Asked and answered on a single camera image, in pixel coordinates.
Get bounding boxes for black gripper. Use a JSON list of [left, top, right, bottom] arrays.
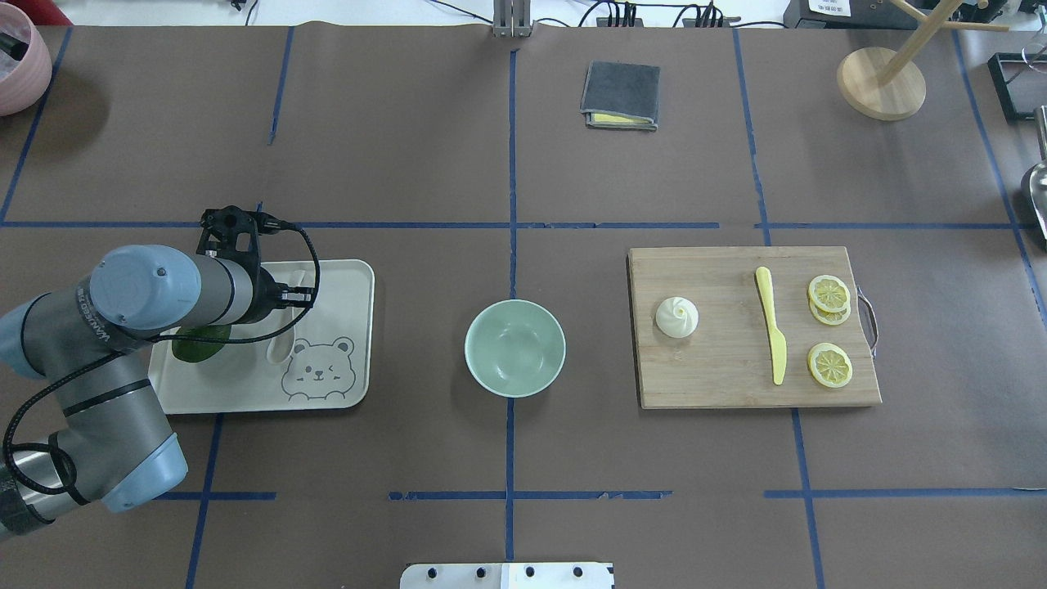
[[195, 206, 317, 310]]

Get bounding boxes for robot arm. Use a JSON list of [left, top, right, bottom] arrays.
[[2, 205, 319, 539]]

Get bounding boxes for pink ice bowl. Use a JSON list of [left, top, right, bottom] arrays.
[[1, 2, 52, 117]]

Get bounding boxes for light green bowl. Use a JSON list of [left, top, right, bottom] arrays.
[[464, 299, 566, 398]]

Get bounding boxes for green lime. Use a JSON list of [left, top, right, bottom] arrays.
[[171, 325, 231, 364]]

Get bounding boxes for cream bear tray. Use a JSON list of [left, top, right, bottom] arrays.
[[149, 259, 375, 414]]

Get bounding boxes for grey folded cloth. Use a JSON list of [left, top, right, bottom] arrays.
[[580, 61, 661, 132]]

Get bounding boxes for wooden cutting board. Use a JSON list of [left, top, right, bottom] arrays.
[[628, 246, 882, 409]]

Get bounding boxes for yellow plastic knife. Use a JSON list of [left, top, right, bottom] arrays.
[[754, 266, 788, 385]]

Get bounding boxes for upper lemon slice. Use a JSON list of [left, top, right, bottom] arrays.
[[807, 273, 852, 313]]

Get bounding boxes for lower lemon slice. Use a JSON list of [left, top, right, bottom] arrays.
[[807, 342, 854, 389]]

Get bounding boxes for wooden mug tree stand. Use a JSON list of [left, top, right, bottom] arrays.
[[836, 1, 1010, 122]]

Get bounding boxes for black tray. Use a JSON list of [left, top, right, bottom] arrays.
[[986, 52, 1046, 122]]

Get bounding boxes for metal scoop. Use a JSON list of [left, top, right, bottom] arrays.
[[1023, 106, 1047, 241]]

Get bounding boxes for aluminium frame post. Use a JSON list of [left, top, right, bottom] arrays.
[[492, 0, 533, 38]]

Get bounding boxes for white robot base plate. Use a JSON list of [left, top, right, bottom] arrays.
[[399, 560, 616, 588]]

